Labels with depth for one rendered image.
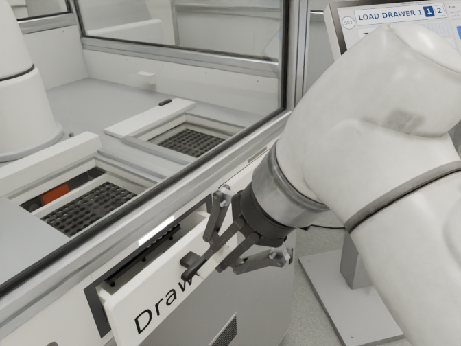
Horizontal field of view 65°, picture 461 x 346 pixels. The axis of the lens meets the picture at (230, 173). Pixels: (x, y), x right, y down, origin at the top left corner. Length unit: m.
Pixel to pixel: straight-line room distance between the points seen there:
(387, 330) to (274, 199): 1.36
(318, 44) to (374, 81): 1.96
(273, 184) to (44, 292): 0.34
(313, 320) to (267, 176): 1.35
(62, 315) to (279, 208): 0.35
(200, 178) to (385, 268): 0.45
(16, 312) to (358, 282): 1.44
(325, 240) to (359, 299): 0.43
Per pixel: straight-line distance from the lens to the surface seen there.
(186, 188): 0.65
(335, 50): 1.16
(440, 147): 0.30
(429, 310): 0.28
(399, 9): 1.29
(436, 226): 0.27
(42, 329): 0.58
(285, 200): 0.36
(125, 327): 0.59
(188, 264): 0.60
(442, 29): 1.34
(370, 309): 1.73
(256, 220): 0.41
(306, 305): 1.73
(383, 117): 0.28
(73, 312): 0.60
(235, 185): 0.75
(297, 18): 0.89
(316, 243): 2.02
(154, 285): 0.59
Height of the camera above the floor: 1.33
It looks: 31 degrees down
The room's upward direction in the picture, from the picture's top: 3 degrees counter-clockwise
